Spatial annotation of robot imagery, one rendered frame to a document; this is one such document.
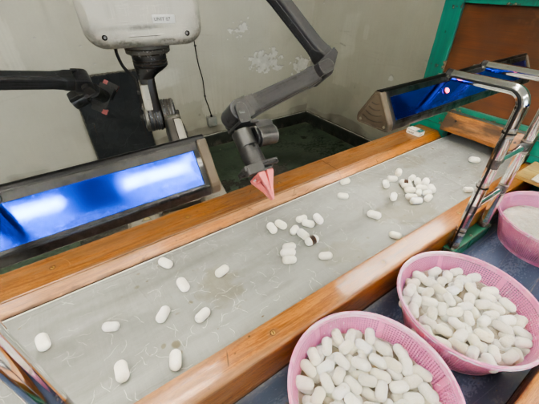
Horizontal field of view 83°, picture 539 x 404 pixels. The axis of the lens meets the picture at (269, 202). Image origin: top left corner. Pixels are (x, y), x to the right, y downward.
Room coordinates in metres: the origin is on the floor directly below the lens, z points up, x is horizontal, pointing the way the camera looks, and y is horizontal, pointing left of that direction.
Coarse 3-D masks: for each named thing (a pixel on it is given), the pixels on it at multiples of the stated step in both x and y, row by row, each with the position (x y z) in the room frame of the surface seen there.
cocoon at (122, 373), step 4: (120, 360) 0.26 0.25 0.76; (116, 364) 0.25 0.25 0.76; (120, 364) 0.25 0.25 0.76; (124, 364) 0.25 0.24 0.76; (116, 368) 0.24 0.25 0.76; (120, 368) 0.24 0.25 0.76; (124, 368) 0.24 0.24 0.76; (116, 372) 0.24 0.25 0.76; (120, 372) 0.24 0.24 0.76; (124, 372) 0.24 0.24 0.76; (128, 372) 0.24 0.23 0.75; (116, 376) 0.23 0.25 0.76; (120, 376) 0.23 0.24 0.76; (124, 376) 0.23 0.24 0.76; (128, 376) 0.24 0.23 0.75; (116, 380) 0.23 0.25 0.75; (120, 380) 0.23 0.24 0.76; (124, 380) 0.23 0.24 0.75
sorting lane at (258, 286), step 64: (320, 192) 0.78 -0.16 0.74; (384, 192) 0.78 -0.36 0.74; (448, 192) 0.78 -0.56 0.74; (192, 256) 0.52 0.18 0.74; (256, 256) 0.52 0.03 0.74; (64, 320) 0.34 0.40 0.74; (128, 320) 0.34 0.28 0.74; (192, 320) 0.34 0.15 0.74; (256, 320) 0.34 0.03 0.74; (0, 384) 0.23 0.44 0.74; (64, 384) 0.23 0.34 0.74; (128, 384) 0.23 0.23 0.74
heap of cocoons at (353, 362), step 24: (336, 336) 0.31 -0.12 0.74; (360, 336) 0.32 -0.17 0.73; (312, 360) 0.27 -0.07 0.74; (336, 360) 0.27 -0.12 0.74; (360, 360) 0.26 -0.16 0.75; (384, 360) 0.27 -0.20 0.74; (408, 360) 0.26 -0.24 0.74; (312, 384) 0.23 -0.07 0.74; (336, 384) 0.23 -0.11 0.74; (360, 384) 0.23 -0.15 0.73; (384, 384) 0.23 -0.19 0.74; (408, 384) 0.23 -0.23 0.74
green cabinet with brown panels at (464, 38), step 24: (456, 0) 1.29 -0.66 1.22; (480, 0) 1.22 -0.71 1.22; (504, 0) 1.16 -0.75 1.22; (528, 0) 1.11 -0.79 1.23; (456, 24) 1.27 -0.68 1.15; (480, 24) 1.21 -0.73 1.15; (504, 24) 1.15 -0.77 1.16; (528, 24) 1.10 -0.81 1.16; (432, 48) 1.32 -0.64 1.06; (456, 48) 1.26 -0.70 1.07; (480, 48) 1.19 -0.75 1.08; (504, 48) 1.13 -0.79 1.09; (528, 48) 1.07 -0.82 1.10; (432, 72) 1.30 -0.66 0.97; (504, 96) 1.08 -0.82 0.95; (504, 120) 1.04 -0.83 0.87; (528, 120) 1.00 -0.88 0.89
